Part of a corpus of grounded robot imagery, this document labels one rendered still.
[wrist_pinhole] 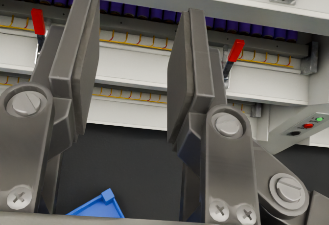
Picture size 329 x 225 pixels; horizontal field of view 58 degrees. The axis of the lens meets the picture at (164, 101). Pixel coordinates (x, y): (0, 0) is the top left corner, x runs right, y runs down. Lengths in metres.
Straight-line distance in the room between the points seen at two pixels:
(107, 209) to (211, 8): 0.50
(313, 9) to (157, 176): 0.50
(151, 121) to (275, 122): 0.26
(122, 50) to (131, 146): 0.32
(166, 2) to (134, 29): 0.14
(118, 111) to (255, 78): 0.29
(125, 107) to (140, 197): 0.21
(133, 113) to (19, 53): 0.27
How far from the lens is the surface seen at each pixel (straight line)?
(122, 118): 0.64
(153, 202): 0.70
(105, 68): 0.46
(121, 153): 0.72
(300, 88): 0.55
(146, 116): 0.64
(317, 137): 0.78
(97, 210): 0.69
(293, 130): 0.66
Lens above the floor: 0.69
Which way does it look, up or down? 63 degrees down
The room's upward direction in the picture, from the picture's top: 23 degrees clockwise
